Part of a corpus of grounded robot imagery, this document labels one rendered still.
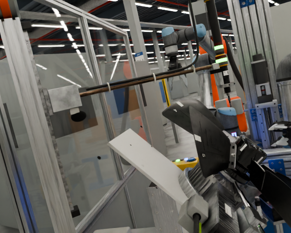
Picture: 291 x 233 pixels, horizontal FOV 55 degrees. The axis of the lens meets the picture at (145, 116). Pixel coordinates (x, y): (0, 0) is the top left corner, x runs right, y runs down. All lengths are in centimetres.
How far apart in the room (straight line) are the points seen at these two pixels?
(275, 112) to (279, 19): 127
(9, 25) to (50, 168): 44
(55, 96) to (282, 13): 252
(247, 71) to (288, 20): 110
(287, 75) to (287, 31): 150
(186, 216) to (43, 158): 45
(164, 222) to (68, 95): 60
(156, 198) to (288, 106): 85
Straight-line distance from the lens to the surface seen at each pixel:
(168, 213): 112
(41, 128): 90
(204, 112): 121
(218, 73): 114
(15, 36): 92
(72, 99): 91
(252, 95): 209
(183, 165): 157
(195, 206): 85
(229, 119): 194
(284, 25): 305
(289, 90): 159
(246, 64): 208
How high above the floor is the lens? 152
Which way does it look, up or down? 5 degrees down
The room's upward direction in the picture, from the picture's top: 13 degrees counter-clockwise
